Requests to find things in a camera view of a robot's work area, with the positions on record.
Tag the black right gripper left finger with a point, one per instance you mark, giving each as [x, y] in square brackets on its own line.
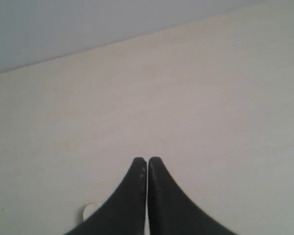
[124, 212]

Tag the white paint brush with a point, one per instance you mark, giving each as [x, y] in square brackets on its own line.
[89, 210]

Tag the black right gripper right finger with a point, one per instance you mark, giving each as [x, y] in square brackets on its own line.
[171, 211]

